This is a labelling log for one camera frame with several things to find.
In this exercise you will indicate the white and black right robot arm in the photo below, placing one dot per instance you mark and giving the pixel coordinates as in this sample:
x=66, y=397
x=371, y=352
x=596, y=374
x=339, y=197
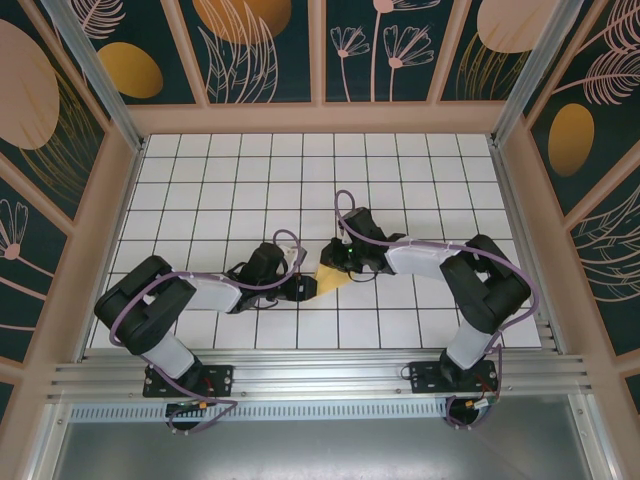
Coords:
x=415, y=257

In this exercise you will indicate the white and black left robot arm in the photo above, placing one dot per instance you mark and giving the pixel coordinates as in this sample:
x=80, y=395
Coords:
x=215, y=297

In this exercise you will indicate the white gridded mat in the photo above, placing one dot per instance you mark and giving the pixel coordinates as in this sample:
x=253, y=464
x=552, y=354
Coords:
x=225, y=165

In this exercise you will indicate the aluminium mounting rail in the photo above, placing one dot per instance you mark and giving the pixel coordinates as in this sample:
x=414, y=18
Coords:
x=325, y=375

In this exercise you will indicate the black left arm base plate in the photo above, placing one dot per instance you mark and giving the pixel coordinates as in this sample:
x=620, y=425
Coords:
x=220, y=380

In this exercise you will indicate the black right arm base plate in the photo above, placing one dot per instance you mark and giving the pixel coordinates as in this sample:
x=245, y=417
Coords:
x=425, y=377

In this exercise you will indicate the aluminium side rail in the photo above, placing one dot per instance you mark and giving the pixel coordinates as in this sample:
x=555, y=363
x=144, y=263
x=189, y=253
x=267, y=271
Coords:
x=525, y=240

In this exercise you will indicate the aluminium frame post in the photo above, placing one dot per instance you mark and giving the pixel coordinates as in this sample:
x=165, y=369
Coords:
x=102, y=85
x=527, y=75

